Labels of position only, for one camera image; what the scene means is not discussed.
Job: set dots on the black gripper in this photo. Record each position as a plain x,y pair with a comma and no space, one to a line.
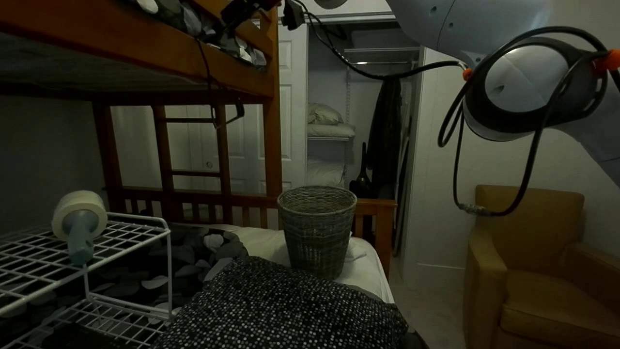
249,10

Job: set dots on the grey woven basket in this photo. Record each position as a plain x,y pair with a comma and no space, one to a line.
317,239

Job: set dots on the grey polka dot bunk bedding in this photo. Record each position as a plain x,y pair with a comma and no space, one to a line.
187,21

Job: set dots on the white closet door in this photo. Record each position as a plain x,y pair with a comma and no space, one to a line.
293,97

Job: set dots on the white folded linens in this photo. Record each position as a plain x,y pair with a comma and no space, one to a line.
323,116

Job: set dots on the white closet shelf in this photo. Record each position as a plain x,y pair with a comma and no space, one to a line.
381,52

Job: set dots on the black bag in closet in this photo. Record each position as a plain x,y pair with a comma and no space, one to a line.
361,184

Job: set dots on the dark pebble pattern blanket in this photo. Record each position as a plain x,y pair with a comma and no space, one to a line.
206,248

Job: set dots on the white tape roll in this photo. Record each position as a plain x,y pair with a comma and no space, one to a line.
78,213

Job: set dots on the white mattress sheet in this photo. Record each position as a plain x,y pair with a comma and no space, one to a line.
369,264

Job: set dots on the black white speckled cloth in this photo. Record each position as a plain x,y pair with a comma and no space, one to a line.
278,310

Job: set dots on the mustard yellow armchair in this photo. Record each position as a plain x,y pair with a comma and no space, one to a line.
536,258

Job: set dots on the wooden bunk bed frame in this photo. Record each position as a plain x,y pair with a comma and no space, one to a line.
129,39

